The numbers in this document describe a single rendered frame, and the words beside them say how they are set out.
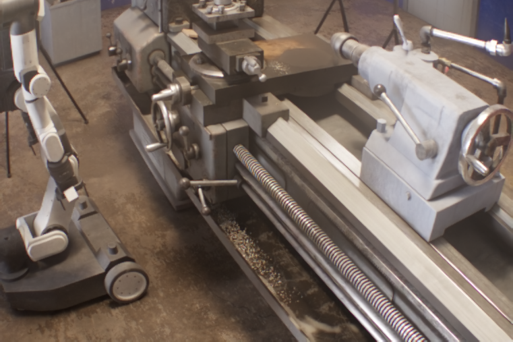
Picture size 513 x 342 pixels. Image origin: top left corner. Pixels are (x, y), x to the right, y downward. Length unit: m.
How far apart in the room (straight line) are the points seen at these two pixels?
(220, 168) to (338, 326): 0.68
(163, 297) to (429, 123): 1.42
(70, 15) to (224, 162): 2.80
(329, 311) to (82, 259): 1.09
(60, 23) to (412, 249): 3.62
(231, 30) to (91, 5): 2.69
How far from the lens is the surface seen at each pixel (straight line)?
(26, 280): 2.36
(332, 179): 1.63
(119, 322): 2.34
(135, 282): 2.37
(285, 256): 2.01
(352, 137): 2.05
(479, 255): 1.63
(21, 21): 1.70
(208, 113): 1.91
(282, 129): 1.83
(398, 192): 1.50
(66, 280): 2.31
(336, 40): 1.80
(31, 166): 3.40
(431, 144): 1.40
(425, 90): 1.45
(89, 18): 4.58
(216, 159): 1.95
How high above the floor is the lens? 1.76
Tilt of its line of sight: 31 degrees down
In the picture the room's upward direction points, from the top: 1 degrees clockwise
